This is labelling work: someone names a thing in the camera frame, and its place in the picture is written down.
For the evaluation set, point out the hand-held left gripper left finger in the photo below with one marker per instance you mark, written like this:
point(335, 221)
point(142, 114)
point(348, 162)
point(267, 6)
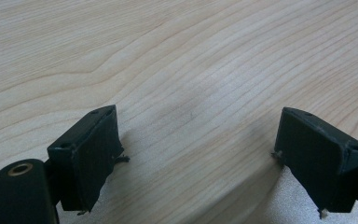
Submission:
point(85, 161)

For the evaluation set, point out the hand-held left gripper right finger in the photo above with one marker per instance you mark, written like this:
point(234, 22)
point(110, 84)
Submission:
point(318, 155)

